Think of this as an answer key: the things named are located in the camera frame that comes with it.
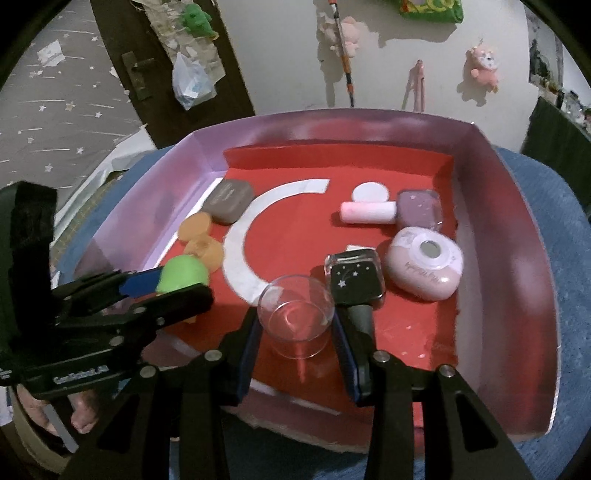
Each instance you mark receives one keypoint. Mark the row of small bottles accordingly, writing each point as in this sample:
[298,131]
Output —
[572,104]

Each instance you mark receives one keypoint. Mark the blue fuzzy blanket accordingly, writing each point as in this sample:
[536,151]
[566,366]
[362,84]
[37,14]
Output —
[545,207]

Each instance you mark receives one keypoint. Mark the cardboard box with red lining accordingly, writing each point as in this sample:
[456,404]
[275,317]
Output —
[286,217]

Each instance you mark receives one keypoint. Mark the green plush toy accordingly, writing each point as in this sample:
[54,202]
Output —
[198,19]

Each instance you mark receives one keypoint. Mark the pale pink plush toy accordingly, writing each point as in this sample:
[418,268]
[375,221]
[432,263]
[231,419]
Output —
[348,32]

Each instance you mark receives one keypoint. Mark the green mushroom-shaped toy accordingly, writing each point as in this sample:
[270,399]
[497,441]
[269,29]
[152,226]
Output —
[182,274]

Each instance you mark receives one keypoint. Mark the dark green covered table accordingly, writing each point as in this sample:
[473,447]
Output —
[558,143]

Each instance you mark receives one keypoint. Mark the pink round compact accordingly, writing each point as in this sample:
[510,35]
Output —
[422,263]

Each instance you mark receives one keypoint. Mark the clear hanging organizer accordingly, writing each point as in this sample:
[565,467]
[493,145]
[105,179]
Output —
[184,37]

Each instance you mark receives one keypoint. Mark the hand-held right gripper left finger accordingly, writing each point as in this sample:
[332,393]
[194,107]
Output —
[247,364]

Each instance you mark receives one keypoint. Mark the white paper sheet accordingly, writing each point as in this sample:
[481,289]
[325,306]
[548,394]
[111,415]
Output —
[115,157]

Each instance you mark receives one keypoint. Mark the dark brown door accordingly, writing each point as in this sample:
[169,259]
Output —
[157,115]

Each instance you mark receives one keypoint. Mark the grey compact case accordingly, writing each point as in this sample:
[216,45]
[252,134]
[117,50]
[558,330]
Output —
[228,201]

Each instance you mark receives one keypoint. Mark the clear glass cup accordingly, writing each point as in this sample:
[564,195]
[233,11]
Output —
[295,318]

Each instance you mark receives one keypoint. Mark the orange and white stick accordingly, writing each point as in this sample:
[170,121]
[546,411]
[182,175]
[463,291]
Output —
[344,55]

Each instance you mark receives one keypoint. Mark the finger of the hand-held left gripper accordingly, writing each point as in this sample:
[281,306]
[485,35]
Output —
[180,302]
[138,282]

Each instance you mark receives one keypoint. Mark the lilac nail polish bottle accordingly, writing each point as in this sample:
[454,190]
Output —
[415,210]

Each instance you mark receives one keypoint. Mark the clear plastic bag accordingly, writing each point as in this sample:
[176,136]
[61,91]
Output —
[191,85]

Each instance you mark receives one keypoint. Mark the green printed bag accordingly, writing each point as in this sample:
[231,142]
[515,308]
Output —
[429,9]

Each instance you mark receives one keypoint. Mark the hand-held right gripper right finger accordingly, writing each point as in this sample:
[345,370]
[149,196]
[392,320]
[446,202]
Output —
[347,364]

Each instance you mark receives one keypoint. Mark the black starry nail polish bottle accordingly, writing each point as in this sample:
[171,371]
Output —
[355,277]

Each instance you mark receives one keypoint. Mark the person's left hand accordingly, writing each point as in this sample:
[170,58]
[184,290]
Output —
[85,413]

